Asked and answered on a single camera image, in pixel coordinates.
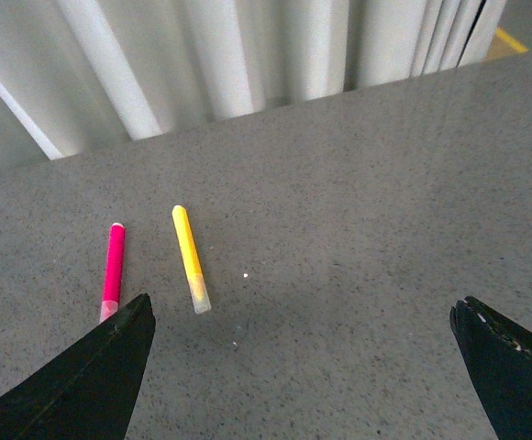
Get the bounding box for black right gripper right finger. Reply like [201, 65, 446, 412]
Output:
[449, 296, 532, 439]

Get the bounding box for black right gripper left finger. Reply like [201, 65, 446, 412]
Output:
[0, 294, 156, 439]

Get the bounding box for pink highlighter pen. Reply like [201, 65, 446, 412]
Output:
[99, 223, 126, 323]

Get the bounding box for yellow highlighter pen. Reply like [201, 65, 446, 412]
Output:
[172, 205, 211, 314]

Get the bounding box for white pleated curtain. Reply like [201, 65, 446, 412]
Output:
[0, 1, 505, 172]

